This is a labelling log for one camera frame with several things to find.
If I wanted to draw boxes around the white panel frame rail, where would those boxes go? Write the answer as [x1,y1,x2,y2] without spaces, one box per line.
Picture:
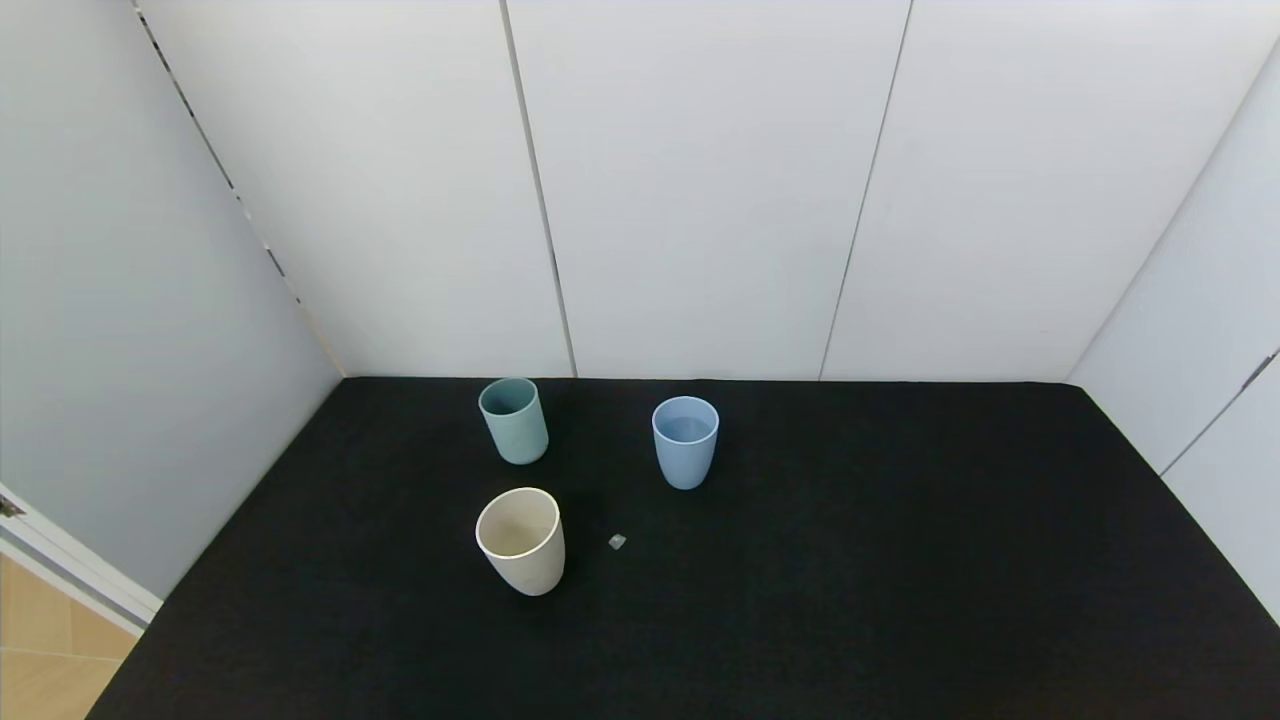
[0,485,164,638]

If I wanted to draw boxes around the teal green plastic cup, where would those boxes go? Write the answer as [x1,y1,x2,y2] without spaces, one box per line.
[478,377,550,466]

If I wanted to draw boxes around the black fabric table cover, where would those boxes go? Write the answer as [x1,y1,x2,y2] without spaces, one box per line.
[85,376,1280,720]

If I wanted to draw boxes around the cream white plastic cup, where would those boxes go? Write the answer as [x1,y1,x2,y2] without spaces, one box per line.
[475,487,567,598]

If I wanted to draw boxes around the light blue plastic cup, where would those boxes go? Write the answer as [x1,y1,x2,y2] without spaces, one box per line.
[651,396,721,491]

